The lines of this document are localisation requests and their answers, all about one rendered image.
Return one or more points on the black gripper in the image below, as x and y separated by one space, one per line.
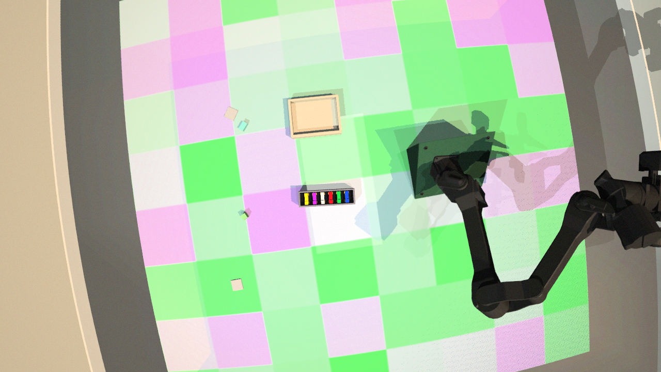
651 185

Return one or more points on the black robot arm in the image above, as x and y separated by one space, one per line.
619 201

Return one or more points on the beige shallow tray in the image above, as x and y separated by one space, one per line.
314 116

